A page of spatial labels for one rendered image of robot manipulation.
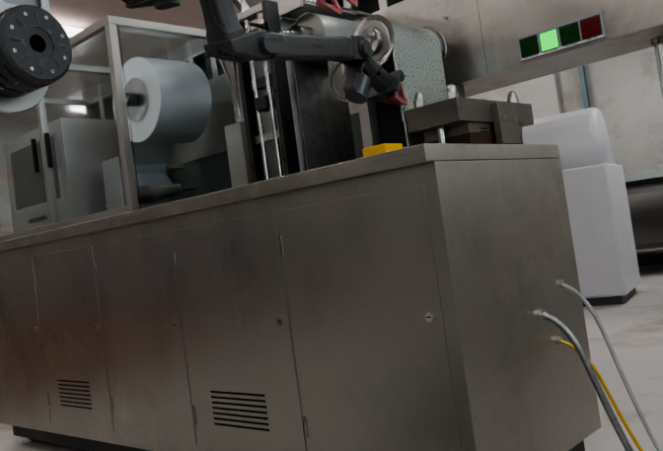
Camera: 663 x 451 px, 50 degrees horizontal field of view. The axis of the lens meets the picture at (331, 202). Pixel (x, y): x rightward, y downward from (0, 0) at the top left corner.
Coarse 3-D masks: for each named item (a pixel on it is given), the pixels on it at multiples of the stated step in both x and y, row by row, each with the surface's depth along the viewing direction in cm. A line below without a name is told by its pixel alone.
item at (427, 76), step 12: (396, 60) 195; (408, 60) 200; (420, 60) 204; (432, 60) 209; (408, 72) 199; (420, 72) 203; (432, 72) 208; (408, 84) 198; (420, 84) 203; (432, 84) 207; (444, 84) 212; (408, 96) 198; (432, 96) 206; (444, 96) 211; (408, 108) 197
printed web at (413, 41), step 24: (336, 24) 217; (408, 48) 201; (432, 48) 209; (312, 72) 227; (312, 96) 226; (312, 120) 224; (336, 120) 233; (312, 144) 223; (336, 144) 231; (312, 168) 221
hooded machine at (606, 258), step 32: (544, 128) 525; (576, 128) 511; (576, 160) 508; (608, 160) 524; (576, 192) 503; (608, 192) 493; (576, 224) 504; (608, 224) 493; (576, 256) 505; (608, 256) 494; (608, 288) 494
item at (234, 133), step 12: (228, 72) 254; (240, 96) 254; (240, 108) 254; (240, 120) 254; (228, 132) 254; (240, 132) 250; (228, 144) 254; (240, 144) 250; (228, 156) 255; (240, 156) 250; (240, 168) 251; (240, 180) 251; (252, 180) 250
